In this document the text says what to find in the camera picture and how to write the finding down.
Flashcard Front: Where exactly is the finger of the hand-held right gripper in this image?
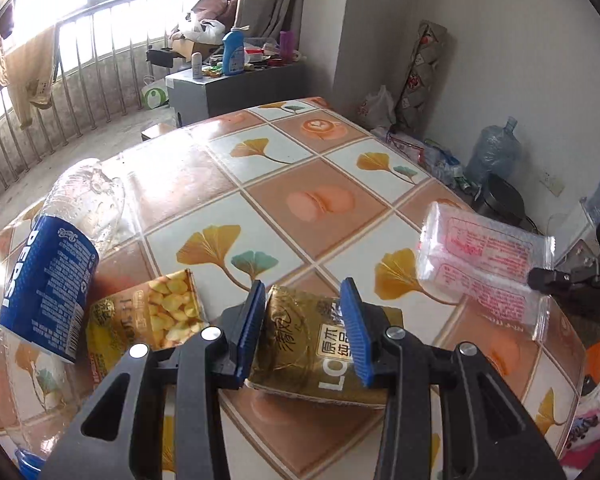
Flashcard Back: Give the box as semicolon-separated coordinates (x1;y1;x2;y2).
526;267;581;293

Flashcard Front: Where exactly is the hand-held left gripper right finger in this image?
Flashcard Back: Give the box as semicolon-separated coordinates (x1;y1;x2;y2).
341;276;568;480

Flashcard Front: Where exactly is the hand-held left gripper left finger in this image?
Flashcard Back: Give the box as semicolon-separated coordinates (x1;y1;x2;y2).
40;280;267;480

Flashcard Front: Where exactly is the gold snack packet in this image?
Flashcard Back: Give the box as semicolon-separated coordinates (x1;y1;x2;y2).
245;284;405;408

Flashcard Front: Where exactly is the clear wrapper red print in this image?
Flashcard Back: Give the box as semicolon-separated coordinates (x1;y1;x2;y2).
414;201;556;343

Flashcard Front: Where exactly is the black trash bin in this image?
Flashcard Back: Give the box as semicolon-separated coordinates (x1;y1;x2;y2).
472;174;528;228

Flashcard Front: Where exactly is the clear plastic bottle blue label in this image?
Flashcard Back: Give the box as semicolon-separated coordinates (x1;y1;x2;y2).
0;158;126;478

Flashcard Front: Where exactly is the yellow peanut snack packet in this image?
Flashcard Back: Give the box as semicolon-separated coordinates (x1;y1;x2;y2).
86;269;211;378

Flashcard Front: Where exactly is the blue water jug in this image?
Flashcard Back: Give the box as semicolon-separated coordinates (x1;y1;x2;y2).
465;116;523;188

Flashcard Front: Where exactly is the colourful printed cloth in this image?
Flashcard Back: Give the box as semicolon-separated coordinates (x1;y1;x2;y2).
560;400;600;466

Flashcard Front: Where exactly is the clear bag of bottles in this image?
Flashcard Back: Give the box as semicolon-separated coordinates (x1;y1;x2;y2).
387;127;481;191

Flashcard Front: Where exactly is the flat cardboard piece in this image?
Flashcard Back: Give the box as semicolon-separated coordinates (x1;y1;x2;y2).
141;122;176;143

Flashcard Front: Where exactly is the translucent plastic bag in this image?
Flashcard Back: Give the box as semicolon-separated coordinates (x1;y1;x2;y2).
357;85;397;131

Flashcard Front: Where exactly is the rolled patterned mat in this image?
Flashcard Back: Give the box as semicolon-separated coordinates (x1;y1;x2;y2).
395;20;451;136

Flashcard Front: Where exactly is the grey cabinet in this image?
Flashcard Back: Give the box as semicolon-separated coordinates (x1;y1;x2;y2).
165;57;308;128

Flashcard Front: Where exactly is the white green paper bag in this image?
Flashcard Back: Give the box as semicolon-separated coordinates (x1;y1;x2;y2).
141;75;170;110

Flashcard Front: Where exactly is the blue detergent bottle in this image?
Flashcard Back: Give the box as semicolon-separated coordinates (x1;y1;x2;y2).
222;26;246;77

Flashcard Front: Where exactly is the cardboard box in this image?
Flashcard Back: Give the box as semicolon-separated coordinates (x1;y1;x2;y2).
172;35;221;61

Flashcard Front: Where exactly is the black box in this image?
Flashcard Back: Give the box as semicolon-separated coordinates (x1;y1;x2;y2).
146;47;176;68

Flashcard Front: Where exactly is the white plastic bag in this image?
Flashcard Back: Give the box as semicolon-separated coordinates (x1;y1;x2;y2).
180;15;228;43

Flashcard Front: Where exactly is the metal window railing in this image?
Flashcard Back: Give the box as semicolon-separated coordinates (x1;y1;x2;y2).
0;0;241;211

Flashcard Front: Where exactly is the beige hanging cloth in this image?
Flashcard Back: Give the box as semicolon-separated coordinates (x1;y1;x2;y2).
2;25;58;128

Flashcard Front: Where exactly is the white wall socket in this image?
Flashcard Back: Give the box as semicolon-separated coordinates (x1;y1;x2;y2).
542;171;566;197

